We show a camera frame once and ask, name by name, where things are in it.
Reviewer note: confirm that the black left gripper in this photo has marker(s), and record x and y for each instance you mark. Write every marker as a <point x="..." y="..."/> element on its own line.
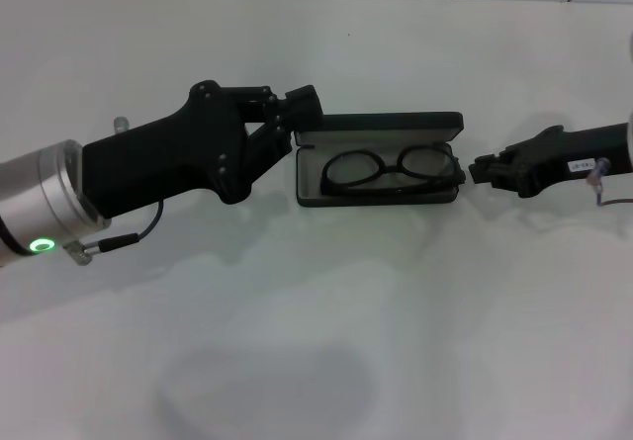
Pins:
<point x="168" y="158"/>

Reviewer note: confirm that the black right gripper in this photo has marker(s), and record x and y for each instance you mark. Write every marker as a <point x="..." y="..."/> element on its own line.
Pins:
<point x="554" y="158"/>

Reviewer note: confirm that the black glasses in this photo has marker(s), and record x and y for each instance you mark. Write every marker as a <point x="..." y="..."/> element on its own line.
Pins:
<point x="390" y="169"/>

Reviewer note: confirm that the black glasses case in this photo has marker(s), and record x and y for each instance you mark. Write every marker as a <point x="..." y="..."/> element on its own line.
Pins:
<point x="376" y="202"/>

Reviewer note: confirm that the white label sticker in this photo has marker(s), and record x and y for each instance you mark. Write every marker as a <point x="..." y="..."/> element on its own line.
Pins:
<point x="581" y="165"/>

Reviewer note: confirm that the silver wrist connector stub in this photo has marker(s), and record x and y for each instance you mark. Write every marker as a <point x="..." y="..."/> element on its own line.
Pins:
<point x="121" y="124"/>

